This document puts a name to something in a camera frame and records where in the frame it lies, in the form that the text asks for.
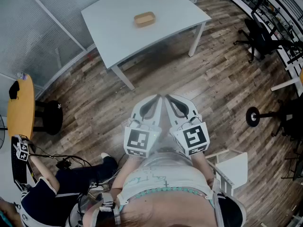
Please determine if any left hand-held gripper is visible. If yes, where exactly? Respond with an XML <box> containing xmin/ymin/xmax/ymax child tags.
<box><xmin>123</xmin><ymin>94</ymin><xmax>163</xmax><ymax>158</ymax></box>

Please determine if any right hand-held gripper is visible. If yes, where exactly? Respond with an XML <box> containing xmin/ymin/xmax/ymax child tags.
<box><xmin>165</xmin><ymin>94</ymin><xmax>211</xmax><ymax>157</ymax></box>

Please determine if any person's left forearm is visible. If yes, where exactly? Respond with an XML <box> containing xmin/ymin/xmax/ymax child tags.
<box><xmin>110</xmin><ymin>155</ymin><xmax>133</xmax><ymax>197</ymax></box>

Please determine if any person's right forearm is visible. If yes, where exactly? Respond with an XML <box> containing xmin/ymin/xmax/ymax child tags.
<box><xmin>191</xmin><ymin>153</ymin><xmax>215</xmax><ymax>186</ymax></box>

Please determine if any white table leg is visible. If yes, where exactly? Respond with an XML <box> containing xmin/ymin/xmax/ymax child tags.
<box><xmin>188</xmin><ymin>21</ymin><xmax>206</xmax><ymax>58</ymax></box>
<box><xmin>110</xmin><ymin>65</ymin><xmax>135</xmax><ymax>91</ymax></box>

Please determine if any person's white printed shirt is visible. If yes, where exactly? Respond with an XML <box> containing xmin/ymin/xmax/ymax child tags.
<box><xmin>118</xmin><ymin>148</ymin><xmax>215</xmax><ymax>207</ymax></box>

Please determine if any black round-base stand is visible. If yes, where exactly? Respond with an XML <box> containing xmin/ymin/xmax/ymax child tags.
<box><xmin>245</xmin><ymin>106</ymin><xmax>284</xmax><ymax>128</ymax></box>

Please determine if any white chair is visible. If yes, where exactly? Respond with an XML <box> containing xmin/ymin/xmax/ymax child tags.
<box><xmin>205</xmin><ymin>149</ymin><xmax>249</xmax><ymax>196</ymax></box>

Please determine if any person's neck and chest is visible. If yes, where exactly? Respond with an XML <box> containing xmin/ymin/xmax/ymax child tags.
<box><xmin>120</xmin><ymin>189</ymin><xmax>221</xmax><ymax>227</ymax></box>

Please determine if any wooden table with white legs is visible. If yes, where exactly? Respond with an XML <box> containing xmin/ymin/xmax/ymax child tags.
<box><xmin>271</xmin><ymin>66</ymin><xmax>303</xmax><ymax>96</ymax></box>

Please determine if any black office chair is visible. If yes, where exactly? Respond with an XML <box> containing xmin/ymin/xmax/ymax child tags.
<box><xmin>233</xmin><ymin>13</ymin><xmax>295</xmax><ymax>64</ymax></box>

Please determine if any round wooden table black base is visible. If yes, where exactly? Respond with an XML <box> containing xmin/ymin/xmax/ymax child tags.
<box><xmin>7</xmin><ymin>74</ymin><xmax>64</xmax><ymax>140</ymax></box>

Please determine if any white storage shelf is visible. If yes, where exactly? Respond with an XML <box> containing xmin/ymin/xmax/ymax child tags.
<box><xmin>222</xmin><ymin>0</ymin><xmax>303</xmax><ymax>80</ymax></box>

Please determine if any black standing fan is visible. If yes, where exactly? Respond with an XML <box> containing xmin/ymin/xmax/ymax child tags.
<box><xmin>0</xmin><ymin>114</ymin><xmax>8</xmax><ymax>149</ymax></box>

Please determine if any teal bead necklace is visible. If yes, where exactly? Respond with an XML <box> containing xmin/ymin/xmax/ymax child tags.
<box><xmin>127</xmin><ymin>185</ymin><xmax>214</xmax><ymax>201</ymax></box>

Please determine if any gray harness strap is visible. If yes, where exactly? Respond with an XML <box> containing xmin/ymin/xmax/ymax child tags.
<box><xmin>89</xmin><ymin>192</ymin><xmax>122</xmax><ymax>227</ymax></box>
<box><xmin>212</xmin><ymin>178</ymin><xmax>247</xmax><ymax>227</ymax></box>

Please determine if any black power cable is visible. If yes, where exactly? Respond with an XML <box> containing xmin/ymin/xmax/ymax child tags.
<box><xmin>30</xmin><ymin>148</ymin><xmax>95</xmax><ymax>175</ymax></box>

